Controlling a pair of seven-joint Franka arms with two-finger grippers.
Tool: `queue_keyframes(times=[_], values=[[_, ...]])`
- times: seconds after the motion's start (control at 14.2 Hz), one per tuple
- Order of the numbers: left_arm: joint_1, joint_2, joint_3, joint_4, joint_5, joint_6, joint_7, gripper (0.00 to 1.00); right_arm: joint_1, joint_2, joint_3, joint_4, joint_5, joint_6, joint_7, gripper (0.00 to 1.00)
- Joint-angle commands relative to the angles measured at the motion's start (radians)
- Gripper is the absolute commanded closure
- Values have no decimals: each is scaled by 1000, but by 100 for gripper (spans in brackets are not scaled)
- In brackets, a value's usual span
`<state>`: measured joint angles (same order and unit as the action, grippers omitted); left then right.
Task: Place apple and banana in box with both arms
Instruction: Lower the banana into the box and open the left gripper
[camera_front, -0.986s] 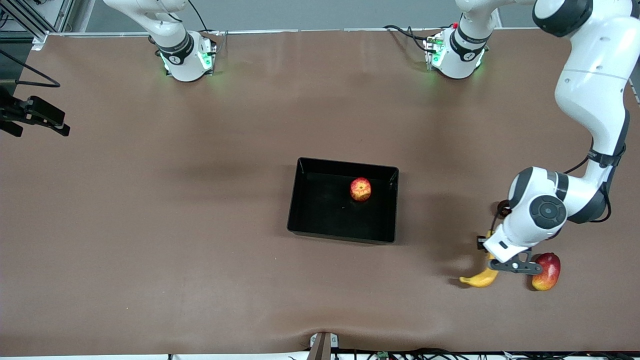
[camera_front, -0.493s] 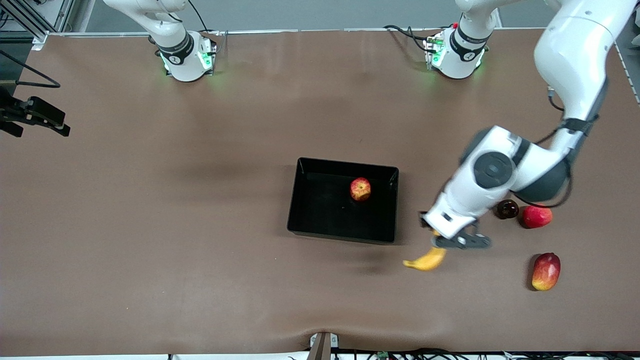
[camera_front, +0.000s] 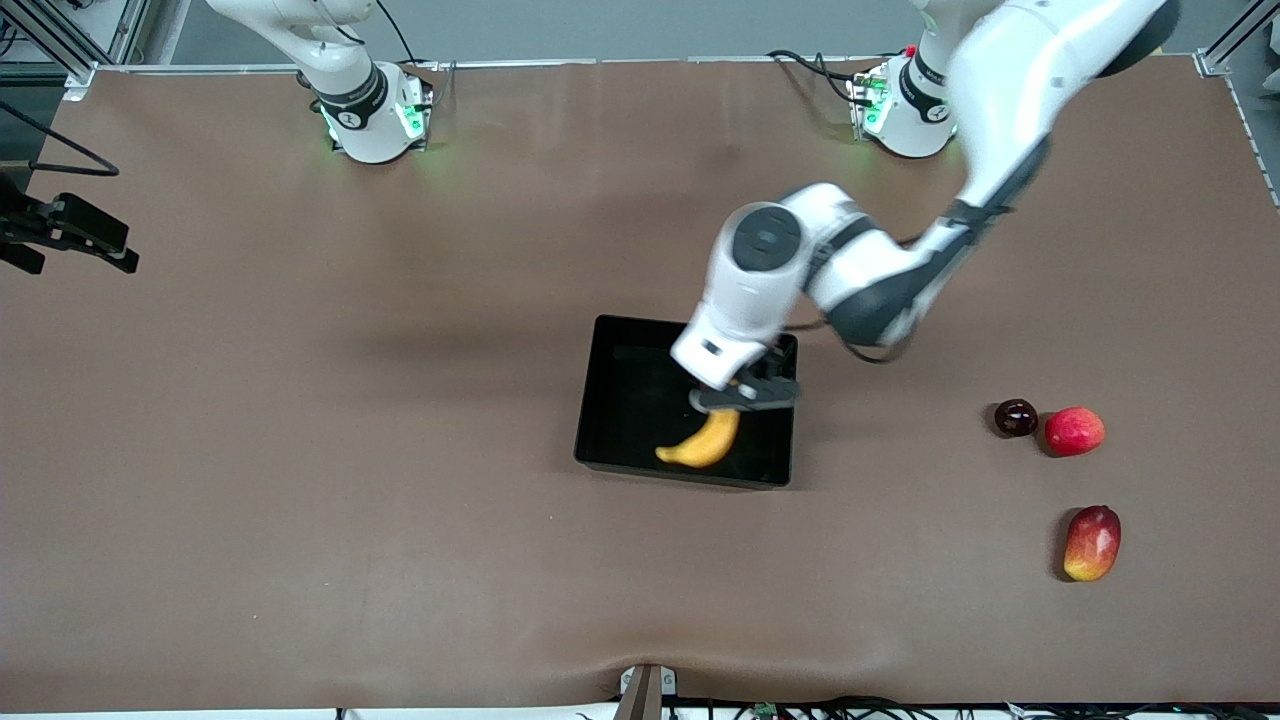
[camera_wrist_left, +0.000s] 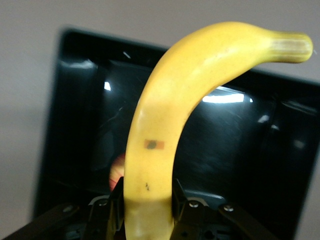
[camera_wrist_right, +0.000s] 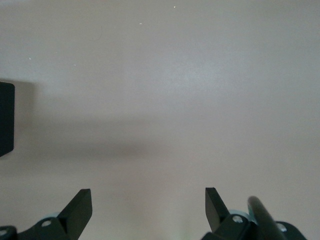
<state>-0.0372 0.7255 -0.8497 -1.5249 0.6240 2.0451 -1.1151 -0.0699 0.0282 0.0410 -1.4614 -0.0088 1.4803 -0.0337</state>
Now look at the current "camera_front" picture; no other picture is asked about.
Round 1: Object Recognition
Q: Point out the red yellow mango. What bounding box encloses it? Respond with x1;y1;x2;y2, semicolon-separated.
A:
1063;505;1122;582

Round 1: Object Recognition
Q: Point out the yellow banana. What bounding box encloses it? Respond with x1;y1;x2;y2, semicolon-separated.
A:
655;405;742;469

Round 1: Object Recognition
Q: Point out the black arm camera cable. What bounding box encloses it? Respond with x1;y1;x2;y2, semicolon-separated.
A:
790;200;1013;366
0;100;121;177

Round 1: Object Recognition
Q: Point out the red apple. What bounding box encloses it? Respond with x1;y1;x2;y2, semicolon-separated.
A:
1045;407;1106;458

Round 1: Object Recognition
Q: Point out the black right base cable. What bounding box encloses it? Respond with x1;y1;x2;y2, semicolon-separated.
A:
375;0;443;73

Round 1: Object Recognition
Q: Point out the black left base cable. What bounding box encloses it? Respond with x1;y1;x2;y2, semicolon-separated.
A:
768;50;873;103

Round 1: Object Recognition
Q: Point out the aluminium frame profile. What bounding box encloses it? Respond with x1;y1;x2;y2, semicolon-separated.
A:
0;0;151;101
1195;0;1280;211

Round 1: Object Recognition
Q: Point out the brown table cloth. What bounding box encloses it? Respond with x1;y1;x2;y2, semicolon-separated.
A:
0;55;1280;706

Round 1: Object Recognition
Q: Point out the silver table edge rail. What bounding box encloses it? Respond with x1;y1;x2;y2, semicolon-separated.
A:
95;55;961;73

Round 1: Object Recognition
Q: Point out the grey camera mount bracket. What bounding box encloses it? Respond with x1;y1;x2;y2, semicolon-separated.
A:
612;663;681;720

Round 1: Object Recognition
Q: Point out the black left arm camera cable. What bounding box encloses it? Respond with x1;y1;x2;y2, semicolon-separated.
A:
790;200;1013;366

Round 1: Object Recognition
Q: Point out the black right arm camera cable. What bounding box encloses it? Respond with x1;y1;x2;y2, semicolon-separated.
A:
0;100;121;177

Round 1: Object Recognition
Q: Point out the black base cable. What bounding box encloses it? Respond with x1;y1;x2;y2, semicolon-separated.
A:
375;0;443;73
768;50;873;103

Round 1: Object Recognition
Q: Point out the black plastic box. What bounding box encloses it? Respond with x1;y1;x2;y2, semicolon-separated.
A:
575;315;799;489

